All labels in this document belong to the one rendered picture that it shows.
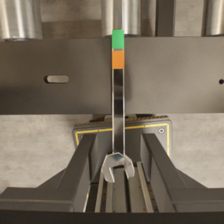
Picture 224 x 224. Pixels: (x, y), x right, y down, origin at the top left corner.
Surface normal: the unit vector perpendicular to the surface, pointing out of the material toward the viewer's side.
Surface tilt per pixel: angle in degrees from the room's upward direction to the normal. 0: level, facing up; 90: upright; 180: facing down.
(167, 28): 0
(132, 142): 0
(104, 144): 0
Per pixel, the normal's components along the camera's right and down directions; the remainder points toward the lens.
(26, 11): 0.72, 0.16
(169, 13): -0.03, 0.25
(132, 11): 0.40, 0.22
